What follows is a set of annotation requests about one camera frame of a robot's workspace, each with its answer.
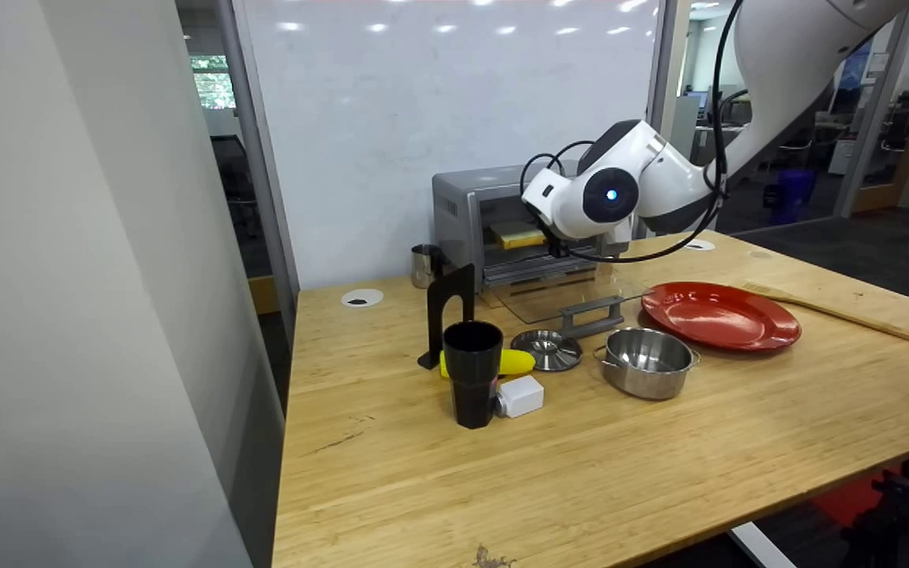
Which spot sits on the black plastic cup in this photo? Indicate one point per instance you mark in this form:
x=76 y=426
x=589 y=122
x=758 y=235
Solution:
x=470 y=379

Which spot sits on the steel pot lid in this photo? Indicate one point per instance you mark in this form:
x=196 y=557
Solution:
x=548 y=352

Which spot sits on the silver toaster oven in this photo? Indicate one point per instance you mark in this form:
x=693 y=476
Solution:
x=455 y=221

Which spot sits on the small steel pot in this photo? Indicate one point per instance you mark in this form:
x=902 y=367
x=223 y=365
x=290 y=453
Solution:
x=648 y=372

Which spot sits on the black metal bookend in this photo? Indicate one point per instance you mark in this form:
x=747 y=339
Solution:
x=437 y=318

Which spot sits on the small white block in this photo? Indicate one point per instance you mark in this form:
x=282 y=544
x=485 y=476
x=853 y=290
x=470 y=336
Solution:
x=521 y=396

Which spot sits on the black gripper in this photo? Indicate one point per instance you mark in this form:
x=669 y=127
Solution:
x=558 y=242

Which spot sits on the yellow toy corn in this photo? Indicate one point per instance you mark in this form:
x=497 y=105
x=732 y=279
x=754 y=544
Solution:
x=518 y=365

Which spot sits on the blue bin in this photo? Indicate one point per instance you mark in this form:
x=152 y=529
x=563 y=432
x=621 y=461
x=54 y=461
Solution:
x=792 y=194

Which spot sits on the wooden slotted spatula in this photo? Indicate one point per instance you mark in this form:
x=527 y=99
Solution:
x=845 y=311

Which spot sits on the red plate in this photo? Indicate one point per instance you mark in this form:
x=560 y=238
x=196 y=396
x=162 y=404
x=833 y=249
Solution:
x=725 y=318

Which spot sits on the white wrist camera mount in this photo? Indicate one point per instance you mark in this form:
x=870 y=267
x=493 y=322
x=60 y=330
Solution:
x=542 y=196

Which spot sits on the red object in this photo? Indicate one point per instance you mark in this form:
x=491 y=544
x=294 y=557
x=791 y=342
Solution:
x=853 y=496

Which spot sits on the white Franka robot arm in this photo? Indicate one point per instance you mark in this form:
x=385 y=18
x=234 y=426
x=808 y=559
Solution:
x=791 y=63

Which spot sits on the white glass whiteboard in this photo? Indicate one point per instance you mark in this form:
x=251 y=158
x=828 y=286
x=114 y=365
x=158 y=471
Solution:
x=369 y=127

